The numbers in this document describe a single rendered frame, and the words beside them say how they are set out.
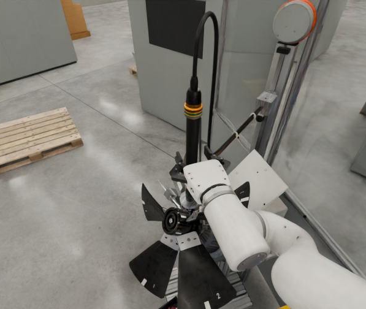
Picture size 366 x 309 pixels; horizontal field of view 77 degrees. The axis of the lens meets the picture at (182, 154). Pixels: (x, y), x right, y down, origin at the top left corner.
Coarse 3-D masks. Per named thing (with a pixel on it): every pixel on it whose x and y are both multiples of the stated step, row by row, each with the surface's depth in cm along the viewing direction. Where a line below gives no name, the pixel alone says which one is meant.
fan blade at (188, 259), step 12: (180, 252) 94; (192, 252) 93; (204, 252) 94; (180, 264) 91; (192, 264) 90; (204, 264) 90; (216, 264) 90; (180, 276) 89; (192, 276) 88; (204, 276) 87; (216, 276) 87; (180, 288) 87; (192, 288) 85; (204, 288) 85; (216, 288) 84; (228, 288) 83; (180, 300) 85; (192, 300) 83; (204, 300) 83; (216, 300) 82; (228, 300) 81
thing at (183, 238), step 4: (192, 232) 99; (196, 232) 100; (180, 236) 98; (184, 236) 98; (188, 236) 98; (192, 236) 98; (196, 236) 99; (180, 240) 97; (184, 240) 97; (192, 240) 97; (196, 240) 97; (180, 244) 96; (184, 244) 96; (188, 244) 96; (192, 244) 96; (196, 244) 96; (180, 248) 95; (184, 248) 95
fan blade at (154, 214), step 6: (144, 186) 125; (144, 192) 126; (144, 198) 127; (150, 198) 120; (144, 204) 129; (150, 204) 122; (156, 204) 116; (144, 210) 131; (150, 210) 125; (156, 210) 118; (162, 210) 113; (150, 216) 128; (156, 216) 123; (162, 216) 117
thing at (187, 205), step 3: (183, 192) 80; (183, 195) 79; (180, 198) 78; (183, 198) 78; (180, 201) 77; (183, 201) 77; (186, 201) 77; (195, 201) 77; (183, 204) 76; (186, 204) 76; (189, 204) 76; (192, 204) 76; (195, 204) 76; (198, 204) 77; (186, 207) 76; (189, 207) 76; (192, 207) 76; (195, 207) 76
